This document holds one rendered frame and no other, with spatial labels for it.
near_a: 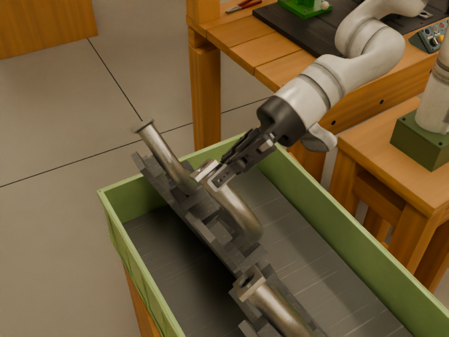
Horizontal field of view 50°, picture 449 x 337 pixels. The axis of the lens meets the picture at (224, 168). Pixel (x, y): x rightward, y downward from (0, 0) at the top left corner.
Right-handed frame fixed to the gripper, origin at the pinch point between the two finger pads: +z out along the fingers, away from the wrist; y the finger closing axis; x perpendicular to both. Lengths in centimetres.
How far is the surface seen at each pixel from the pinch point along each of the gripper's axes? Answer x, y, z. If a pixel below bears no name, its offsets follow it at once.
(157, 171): -5.2, -14.3, 5.7
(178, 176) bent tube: -2.1, -14.9, 3.6
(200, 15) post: -29, -99, -43
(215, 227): 5.5, -1.1, 4.9
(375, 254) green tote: 34.2, -14.9, -15.1
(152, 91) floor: -25, -226, -28
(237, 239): 15.3, -20.9, 2.7
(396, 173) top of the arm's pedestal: 37, -40, -39
